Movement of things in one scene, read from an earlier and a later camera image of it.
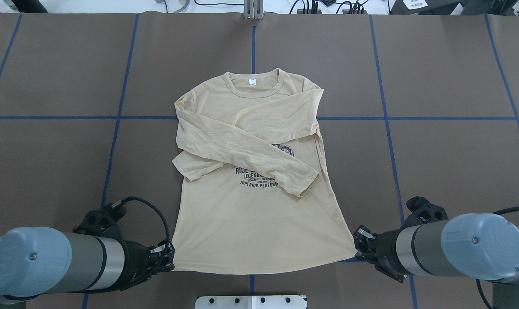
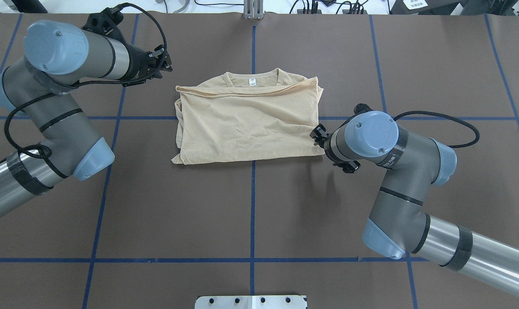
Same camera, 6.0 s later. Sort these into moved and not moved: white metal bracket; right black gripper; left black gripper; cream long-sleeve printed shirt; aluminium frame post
Moved: cream long-sleeve printed shirt; right black gripper; left black gripper
Not moved: aluminium frame post; white metal bracket
